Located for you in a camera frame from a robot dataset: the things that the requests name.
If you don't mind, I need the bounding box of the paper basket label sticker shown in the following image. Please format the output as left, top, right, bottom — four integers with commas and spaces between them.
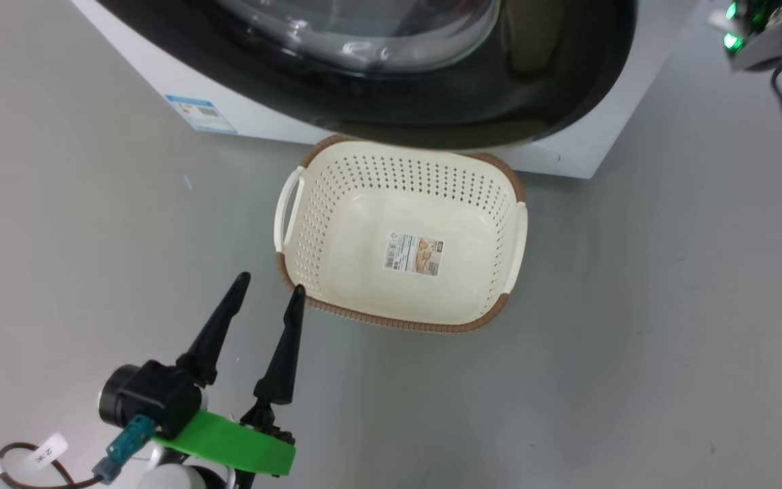
383, 231, 445, 277

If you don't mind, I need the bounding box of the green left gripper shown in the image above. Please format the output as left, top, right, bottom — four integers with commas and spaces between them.
152, 272, 307, 489

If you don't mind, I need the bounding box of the white front-load washing machine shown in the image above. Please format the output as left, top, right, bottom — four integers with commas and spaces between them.
71, 0, 701, 180

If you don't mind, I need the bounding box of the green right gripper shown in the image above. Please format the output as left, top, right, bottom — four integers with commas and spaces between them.
709, 0, 782, 52

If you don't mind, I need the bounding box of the cream perforated laundry basket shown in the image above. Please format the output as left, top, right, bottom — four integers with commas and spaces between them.
273, 134, 529, 334

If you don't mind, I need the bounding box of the blue energy label sticker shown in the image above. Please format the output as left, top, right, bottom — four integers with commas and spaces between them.
165, 94, 237, 134

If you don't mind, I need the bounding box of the round washing machine door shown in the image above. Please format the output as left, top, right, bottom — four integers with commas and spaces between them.
96, 0, 638, 150

